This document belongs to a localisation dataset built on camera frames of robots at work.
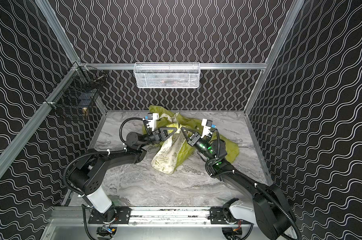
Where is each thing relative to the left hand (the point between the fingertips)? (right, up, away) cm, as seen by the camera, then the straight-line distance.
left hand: (179, 131), depth 66 cm
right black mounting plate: (+19, -43, +8) cm, 48 cm away
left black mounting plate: (-28, -44, +10) cm, 53 cm away
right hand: (+1, +1, +3) cm, 3 cm away
